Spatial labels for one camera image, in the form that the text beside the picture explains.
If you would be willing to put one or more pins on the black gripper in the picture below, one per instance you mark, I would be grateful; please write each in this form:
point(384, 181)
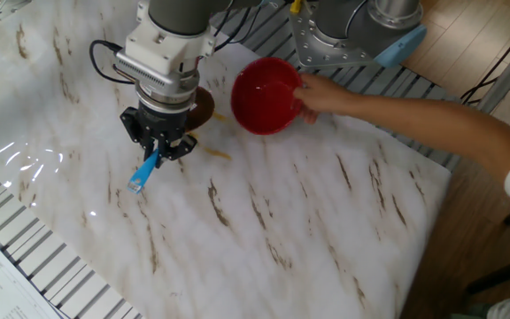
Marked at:
point(162, 126)

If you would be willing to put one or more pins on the red bowl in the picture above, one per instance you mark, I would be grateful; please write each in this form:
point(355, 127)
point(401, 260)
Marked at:
point(259, 102)

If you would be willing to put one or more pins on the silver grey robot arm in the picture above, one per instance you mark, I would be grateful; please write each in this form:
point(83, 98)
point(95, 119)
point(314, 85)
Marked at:
point(180, 13)

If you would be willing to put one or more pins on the person right forearm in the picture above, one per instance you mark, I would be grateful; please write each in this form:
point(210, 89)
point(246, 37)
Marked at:
point(436, 124)

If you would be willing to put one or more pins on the person right hand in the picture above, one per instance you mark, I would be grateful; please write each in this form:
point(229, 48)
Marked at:
point(326, 95)

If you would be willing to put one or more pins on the orange sauce stain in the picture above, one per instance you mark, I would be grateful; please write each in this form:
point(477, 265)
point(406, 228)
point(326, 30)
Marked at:
point(217, 153)
point(219, 116)

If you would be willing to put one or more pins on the white marble pattern sheet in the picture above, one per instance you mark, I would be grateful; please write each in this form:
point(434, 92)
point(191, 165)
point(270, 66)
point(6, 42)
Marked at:
point(303, 199)

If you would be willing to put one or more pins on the black chair base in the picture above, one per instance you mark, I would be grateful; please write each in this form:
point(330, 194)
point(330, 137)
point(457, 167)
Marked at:
point(498, 275)

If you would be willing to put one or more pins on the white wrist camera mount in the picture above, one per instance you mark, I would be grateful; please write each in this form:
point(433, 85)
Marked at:
point(166, 49)

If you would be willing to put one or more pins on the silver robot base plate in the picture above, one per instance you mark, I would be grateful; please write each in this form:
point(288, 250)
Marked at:
point(312, 49)

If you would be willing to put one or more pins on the aluminium frame beam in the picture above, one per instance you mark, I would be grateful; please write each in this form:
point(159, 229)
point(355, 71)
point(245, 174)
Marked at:
point(507, 75)

